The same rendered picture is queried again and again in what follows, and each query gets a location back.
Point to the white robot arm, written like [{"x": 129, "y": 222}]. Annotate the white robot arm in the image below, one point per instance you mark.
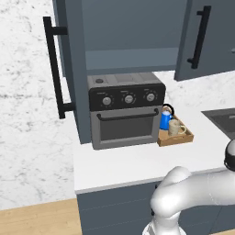
[{"x": 183, "y": 192}]

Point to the grey wall cabinet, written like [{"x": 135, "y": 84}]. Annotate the grey wall cabinet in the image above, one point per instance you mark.
[{"x": 131, "y": 33}]

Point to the grey toaster oven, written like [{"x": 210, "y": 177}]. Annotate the grey toaster oven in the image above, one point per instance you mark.
[{"x": 125, "y": 110}]

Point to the grey base cabinet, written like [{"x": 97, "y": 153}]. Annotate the grey base cabinet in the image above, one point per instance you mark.
[{"x": 122, "y": 208}]

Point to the dark grey sink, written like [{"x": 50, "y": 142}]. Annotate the dark grey sink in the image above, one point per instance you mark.
[{"x": 221, "y": 120}]

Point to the grey cabinet door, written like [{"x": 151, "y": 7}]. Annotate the grey cabinet door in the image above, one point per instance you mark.
[
  {"x": 208, "y": 39},
  {"x": 73, "y": 70}
]

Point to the blue kettle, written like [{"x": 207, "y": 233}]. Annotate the blue kettle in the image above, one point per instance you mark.
[{"x": 165, "y": 120}]

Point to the wooden tray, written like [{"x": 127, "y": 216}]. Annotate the wooden tray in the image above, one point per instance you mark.
[{"x": 177, "y": 138}]

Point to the beige mug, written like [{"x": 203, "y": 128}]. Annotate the beige mug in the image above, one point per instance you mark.
[{"x": 175, "y": 127}]

